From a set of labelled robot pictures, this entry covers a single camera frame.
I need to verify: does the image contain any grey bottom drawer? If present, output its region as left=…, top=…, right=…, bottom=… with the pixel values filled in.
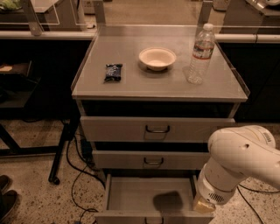
left=95, top=175, right=214, bottom=224

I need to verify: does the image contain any grey drawer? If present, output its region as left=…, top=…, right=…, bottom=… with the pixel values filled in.
left=93, top=150, right=209, bottom=170
left=80, top=116, right=235, bottom=143
left=95, top=175, right=214, bottom=224

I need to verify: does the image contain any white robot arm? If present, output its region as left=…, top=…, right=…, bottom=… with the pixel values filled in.
left=193, top=125, right=280, bottom=214

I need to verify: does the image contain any grey middle drawer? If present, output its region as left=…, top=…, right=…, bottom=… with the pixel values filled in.
left=93, top=150, right=209, bottom=170

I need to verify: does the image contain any grey metal drawer cabinet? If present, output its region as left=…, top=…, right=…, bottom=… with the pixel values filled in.
left=71, top=24, right=251, bottom=182

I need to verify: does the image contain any grey top drawer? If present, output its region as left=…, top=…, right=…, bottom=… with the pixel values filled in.
left=80, top=116, right=235, bottom=143

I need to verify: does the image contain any white paper bowl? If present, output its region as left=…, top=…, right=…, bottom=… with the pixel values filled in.
left=138, top=47, right=177, bottom=71

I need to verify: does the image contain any dark blue snack packet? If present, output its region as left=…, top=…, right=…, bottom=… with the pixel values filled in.
left=104, top=64, right=123, bottom=81

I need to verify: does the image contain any clear plastic water bottle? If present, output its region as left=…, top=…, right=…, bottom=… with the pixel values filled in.
left=187, top=24, right=215, bottom=84

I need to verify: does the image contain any dark shoe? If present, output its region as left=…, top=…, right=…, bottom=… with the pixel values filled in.
left=0, top=175, right=18, bottom=223

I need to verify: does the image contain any black side shelf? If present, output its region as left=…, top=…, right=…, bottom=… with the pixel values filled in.
left=0, top=61, right=40, bottom=109

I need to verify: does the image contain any black floor cable right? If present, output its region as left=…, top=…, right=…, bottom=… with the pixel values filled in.
left=236, top=183, right=280, bottom=224

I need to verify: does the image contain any black floor cable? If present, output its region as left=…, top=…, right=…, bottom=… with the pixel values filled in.
left=66, top=134, right=107, bottom=224
left=236, top=183, right=280, bottom=224

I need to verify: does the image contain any black floor cable left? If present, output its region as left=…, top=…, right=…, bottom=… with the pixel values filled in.
left=66, top=134, right=107, bottom=224

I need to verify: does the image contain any black table frame leg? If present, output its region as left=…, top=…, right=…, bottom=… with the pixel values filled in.
left=0, top=118, right=79, bottom=185

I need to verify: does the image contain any white horizontal rail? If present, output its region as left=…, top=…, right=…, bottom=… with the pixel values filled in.
left=0, top=31, right=280, bottom=44

